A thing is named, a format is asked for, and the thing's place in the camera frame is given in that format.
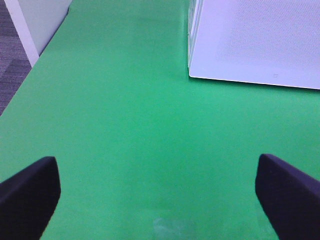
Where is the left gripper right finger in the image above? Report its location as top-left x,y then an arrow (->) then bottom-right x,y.
255,154 -> 320,240

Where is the white microwave oven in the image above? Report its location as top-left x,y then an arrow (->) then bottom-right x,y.
187,0 -> 203,68

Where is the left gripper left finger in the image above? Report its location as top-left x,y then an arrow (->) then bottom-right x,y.
0,156 -> 61,240

